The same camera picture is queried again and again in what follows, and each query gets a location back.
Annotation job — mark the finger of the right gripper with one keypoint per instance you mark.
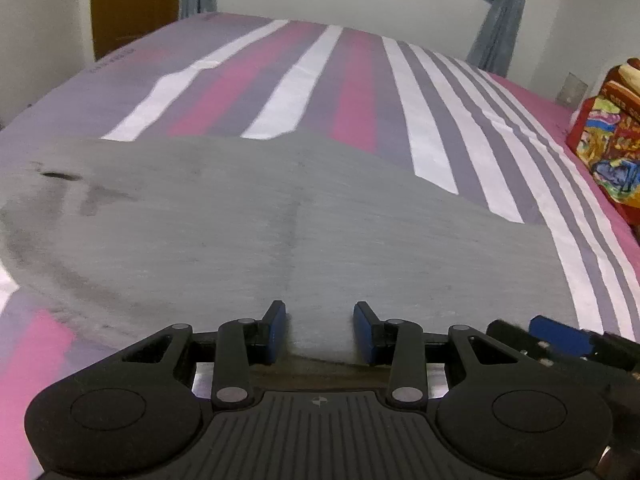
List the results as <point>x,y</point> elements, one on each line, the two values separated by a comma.
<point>547,339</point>

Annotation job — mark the grey pants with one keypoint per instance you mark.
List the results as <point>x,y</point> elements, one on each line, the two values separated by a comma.
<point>127,238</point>

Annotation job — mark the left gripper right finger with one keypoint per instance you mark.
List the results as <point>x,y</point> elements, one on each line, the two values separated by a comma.
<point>404,346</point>

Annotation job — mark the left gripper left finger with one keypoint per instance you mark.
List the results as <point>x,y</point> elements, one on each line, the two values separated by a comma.
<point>231,350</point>

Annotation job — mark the wall socket plate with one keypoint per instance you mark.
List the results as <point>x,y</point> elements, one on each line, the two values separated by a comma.
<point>572,92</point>

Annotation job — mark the grey right curtain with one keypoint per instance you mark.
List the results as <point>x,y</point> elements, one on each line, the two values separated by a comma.
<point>493,47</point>

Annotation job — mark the colourful red yellow pillow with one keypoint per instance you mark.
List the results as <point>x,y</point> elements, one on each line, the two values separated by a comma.
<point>605,138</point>

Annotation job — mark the striped pink purple bedsheet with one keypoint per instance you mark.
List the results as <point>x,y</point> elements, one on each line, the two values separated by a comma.
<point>218,76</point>

